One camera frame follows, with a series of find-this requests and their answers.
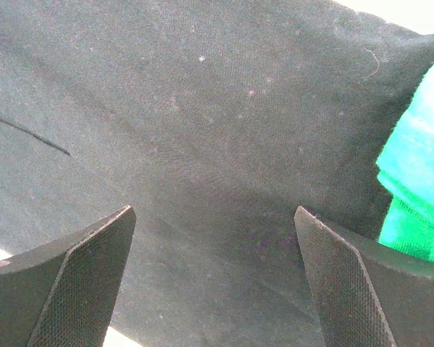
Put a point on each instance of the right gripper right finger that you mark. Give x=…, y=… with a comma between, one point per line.
x=366, y=294

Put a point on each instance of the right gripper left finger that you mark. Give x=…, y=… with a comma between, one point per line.
x=63, y=293

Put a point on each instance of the black t shirt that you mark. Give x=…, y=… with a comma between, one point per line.
x=202, y=126

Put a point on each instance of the green folded t shirt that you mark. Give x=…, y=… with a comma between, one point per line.
x=406, y=170

